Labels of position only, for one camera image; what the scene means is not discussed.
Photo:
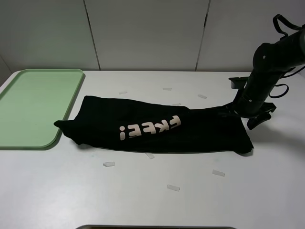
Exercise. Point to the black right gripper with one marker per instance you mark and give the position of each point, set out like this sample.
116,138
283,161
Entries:
255,115

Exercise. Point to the black short sleeve t-shirt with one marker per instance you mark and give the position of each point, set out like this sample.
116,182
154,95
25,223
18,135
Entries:
129,125

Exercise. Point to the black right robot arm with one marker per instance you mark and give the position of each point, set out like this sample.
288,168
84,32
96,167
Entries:
271,62

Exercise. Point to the light green plastic tray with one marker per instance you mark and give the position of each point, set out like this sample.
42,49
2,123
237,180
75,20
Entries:
32,102

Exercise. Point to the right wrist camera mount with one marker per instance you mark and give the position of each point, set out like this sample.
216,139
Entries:
238,83

